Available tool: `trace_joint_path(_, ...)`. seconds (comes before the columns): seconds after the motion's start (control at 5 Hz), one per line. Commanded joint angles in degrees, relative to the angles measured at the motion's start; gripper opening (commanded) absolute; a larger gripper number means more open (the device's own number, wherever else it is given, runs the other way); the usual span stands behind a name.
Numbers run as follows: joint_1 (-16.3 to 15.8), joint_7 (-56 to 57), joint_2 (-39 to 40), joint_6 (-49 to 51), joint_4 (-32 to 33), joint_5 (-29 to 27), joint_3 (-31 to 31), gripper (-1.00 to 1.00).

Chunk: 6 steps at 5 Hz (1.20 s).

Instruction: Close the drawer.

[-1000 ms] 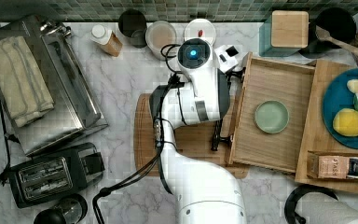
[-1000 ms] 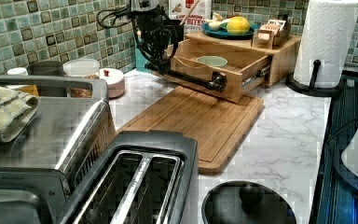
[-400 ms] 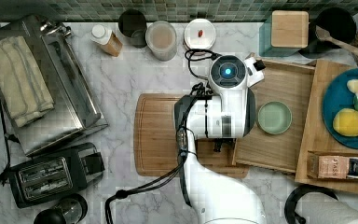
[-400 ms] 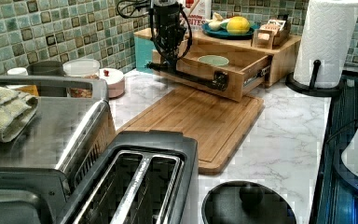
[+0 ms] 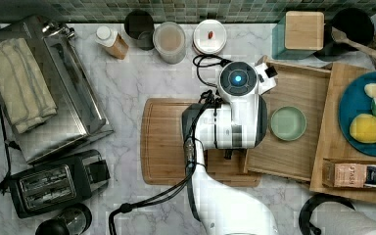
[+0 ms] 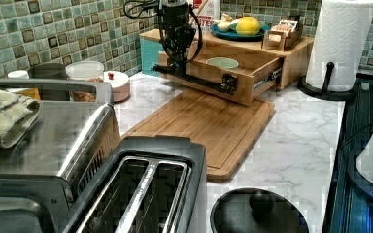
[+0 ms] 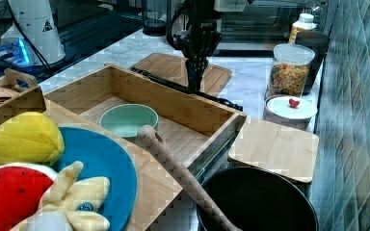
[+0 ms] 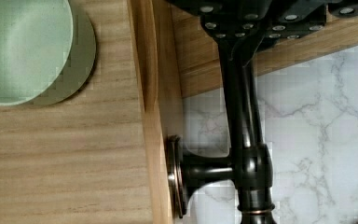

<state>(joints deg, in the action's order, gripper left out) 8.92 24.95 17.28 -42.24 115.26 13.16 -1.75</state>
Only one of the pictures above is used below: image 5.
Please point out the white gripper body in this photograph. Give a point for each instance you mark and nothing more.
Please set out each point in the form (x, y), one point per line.
(266, 77)

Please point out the bamboo drawer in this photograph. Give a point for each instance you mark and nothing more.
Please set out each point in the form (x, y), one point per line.
(302, 87)

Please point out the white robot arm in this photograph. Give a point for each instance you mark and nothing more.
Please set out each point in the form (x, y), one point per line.
(239, 122)

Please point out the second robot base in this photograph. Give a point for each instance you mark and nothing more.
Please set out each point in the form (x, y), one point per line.
(324, 214)

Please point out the green ceramic bowl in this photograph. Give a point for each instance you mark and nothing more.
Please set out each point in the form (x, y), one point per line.
(288, 123)

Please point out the teal canister with wooden lid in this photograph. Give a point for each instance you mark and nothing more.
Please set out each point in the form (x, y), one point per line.
(298, 35)

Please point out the white lidded jar red knob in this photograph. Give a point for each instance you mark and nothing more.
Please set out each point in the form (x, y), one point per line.
(209, 37)

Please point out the wooden spoon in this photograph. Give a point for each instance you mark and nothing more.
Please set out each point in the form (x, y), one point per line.
(341, 37)

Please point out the clear jar with cereal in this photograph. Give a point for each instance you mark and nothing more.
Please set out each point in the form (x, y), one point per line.
(169, 41)

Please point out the black pot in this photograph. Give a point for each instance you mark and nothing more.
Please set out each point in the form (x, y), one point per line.
(357, 26)

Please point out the yellow plush lemon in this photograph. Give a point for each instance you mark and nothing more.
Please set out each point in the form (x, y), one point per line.
(363, 129)

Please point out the bamboo cutting board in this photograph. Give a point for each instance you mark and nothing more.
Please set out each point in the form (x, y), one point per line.
(162, 155)

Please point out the black cup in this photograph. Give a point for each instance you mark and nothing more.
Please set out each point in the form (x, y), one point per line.
(139, 25)

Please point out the white capped orange bottle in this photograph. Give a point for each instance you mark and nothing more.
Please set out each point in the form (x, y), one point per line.
(111, 41)

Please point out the stainless toaster oven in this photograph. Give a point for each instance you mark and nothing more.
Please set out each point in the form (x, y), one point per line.
(80, 118)

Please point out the black coffee grinder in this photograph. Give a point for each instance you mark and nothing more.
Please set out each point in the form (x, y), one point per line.
(73, 220)

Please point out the beige folded towel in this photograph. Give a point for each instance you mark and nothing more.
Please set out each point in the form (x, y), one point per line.
(26, 97)

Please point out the black two-slot toaster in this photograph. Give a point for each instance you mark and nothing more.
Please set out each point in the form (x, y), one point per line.
(58, 184)

